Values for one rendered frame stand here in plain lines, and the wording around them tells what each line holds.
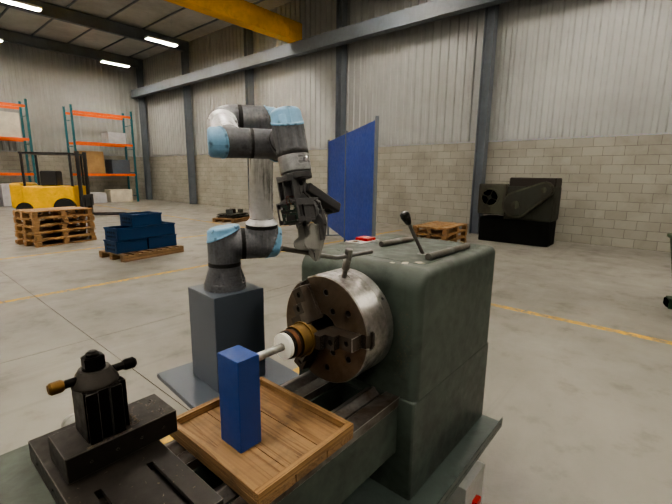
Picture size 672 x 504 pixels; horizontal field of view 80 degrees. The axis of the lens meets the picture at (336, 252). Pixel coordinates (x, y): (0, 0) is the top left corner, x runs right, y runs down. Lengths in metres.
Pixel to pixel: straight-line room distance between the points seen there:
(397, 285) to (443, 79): 11.37
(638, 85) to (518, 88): 2.42
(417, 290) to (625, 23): 10.47
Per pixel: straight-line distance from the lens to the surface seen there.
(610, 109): 11.01
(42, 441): 1.09
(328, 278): 1.10
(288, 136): 0.95
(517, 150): 11.26
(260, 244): 1.46
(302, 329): 1.06
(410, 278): 1.14
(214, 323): 1.44
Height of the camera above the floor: 1.51
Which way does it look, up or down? 11 degrees down
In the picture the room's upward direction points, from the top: 1 degrees clockwise
